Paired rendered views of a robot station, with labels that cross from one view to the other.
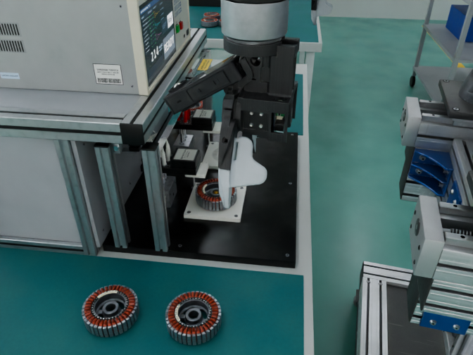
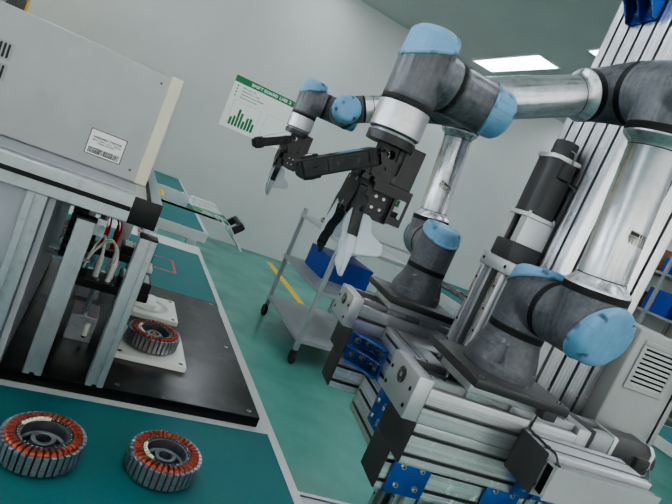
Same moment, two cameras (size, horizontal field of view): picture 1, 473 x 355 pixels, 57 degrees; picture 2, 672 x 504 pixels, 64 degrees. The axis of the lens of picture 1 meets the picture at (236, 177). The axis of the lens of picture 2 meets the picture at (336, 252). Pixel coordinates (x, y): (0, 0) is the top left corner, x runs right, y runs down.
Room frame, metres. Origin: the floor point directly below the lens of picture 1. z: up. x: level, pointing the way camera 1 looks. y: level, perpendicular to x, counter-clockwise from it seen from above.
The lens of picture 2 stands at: (-0.15, 0.39, 1.27)
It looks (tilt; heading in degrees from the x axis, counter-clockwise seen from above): 7 degrees down; 328
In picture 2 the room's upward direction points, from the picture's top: 23 degrees clockwise
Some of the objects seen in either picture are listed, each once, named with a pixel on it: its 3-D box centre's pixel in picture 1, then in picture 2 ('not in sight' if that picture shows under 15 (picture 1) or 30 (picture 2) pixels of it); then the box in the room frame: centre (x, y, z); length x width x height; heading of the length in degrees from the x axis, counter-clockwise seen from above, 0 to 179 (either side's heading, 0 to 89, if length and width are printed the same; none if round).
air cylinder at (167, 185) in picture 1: (164, 191); (82, 320); (0.96, 0.20, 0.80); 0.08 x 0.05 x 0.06; 173
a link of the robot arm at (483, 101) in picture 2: not in sight; (468, 102); (0.51, -0.12, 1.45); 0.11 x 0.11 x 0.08; 83
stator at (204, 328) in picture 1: (193, 316); (163, 459); (0.57, 0.09, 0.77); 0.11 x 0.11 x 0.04
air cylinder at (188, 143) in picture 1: (184, 147); (90, 282); (1.20, 0.17, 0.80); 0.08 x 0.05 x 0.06; 173
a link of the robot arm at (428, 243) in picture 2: not in sight; (435, 245); (1.05, -0.66, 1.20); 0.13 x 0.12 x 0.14; 157
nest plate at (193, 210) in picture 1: (216, 201); (149, 346); (0.95, 0.06, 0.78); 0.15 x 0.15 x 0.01; 83
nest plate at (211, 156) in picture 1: (228, 156); (146, 306); (1.19, 0.02, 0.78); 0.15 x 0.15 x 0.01; 83
